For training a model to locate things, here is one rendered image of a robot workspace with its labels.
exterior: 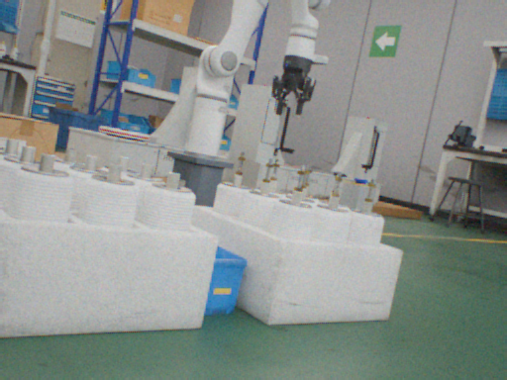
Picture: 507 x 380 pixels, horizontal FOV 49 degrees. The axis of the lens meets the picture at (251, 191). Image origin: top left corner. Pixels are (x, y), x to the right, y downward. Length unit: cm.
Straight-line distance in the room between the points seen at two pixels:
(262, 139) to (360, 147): 129
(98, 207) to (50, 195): 9
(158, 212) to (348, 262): 48
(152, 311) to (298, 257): 34
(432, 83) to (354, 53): 126
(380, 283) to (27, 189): 85
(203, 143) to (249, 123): 241
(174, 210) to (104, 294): 19
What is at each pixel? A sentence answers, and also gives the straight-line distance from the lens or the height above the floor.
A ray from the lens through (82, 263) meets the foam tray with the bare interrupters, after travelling 95.
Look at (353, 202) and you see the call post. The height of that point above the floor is 26.
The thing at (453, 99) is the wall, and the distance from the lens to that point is 685.
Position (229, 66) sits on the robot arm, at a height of 57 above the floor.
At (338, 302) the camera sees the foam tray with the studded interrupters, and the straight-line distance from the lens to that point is 132.
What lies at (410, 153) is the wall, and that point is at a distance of 697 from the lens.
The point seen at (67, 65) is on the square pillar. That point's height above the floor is 92.
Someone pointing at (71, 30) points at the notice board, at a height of 135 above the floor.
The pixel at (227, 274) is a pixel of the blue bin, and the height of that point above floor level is 9.
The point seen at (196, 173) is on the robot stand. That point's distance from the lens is 160.
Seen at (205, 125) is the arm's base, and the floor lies 39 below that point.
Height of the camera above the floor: 36
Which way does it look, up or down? 4 degrees down
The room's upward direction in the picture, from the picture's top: 11 degrees clockwise
